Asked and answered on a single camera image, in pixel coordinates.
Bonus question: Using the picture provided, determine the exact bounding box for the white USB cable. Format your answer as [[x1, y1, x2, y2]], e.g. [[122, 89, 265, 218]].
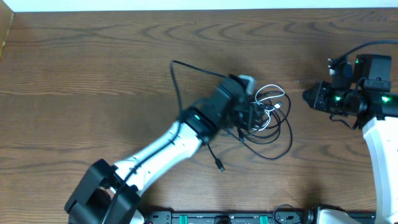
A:
[[250, 84, 286, 131]]

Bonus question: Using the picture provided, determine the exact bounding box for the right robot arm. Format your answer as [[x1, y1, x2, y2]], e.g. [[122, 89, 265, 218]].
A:
[[302, 54, 397, 223]]

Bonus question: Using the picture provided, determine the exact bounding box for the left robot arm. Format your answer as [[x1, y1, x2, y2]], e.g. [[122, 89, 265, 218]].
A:
[[64, 75, 256, 223]]

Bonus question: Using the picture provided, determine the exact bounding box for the right camera cable black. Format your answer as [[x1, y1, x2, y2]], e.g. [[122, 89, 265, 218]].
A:
[[330, 40, 397, 67]]

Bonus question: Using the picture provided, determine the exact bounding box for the camera cable black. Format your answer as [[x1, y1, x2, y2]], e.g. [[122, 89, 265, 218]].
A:
[[330, 40, 397, 67], [102, 60, 229, 224]]

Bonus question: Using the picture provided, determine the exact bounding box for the left camera cable black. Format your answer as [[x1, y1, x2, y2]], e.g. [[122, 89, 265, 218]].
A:
[[102, 60, 229, 224]]

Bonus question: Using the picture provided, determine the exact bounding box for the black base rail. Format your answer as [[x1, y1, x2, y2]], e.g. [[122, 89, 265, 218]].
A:
[[141, 204, 376, 224]]

